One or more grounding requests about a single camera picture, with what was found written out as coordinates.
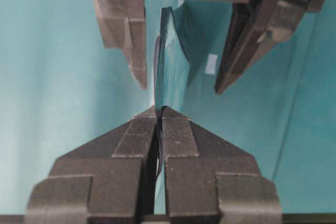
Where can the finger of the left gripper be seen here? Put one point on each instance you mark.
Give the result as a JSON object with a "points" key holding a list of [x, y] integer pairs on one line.
{"points": [[122, 25]]}

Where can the silver zip bag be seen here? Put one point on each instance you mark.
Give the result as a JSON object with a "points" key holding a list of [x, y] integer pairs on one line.
{"points": [[171, 67]]}

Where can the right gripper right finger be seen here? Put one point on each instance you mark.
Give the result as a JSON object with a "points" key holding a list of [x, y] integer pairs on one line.
{"points": [[210, 180]]}

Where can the small white tape piece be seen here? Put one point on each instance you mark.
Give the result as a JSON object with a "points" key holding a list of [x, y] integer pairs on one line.
{"points": [[210, 67]]}

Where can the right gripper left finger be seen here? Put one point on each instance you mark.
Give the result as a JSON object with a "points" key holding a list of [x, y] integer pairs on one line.
{"points": [[110, 179]]}

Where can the teal table cloth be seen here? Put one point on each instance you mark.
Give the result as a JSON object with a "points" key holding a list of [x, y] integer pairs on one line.
{"points": [[61, 88]]}

